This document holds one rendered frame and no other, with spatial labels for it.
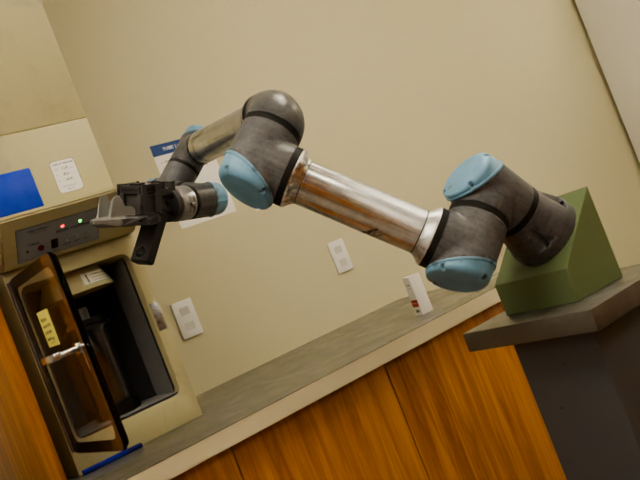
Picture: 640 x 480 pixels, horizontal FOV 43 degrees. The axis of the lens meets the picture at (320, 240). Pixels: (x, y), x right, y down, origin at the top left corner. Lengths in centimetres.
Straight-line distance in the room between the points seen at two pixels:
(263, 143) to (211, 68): 133
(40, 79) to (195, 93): 79
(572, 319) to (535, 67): 251
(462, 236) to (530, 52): 250
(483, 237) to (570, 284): 20
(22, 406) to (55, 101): 72
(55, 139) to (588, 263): 122
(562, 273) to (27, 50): 131
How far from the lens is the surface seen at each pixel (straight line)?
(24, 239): 185
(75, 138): 203
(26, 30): 210
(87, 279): 197
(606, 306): 151
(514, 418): 225
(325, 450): 186
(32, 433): 178
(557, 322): 152
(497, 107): 361
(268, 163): 146
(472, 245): 147
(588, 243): 164
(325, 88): 302
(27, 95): 203
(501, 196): 153
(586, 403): 164
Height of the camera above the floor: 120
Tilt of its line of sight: 1 degrees up
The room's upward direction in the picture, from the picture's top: 22 degrees counter-clockwise
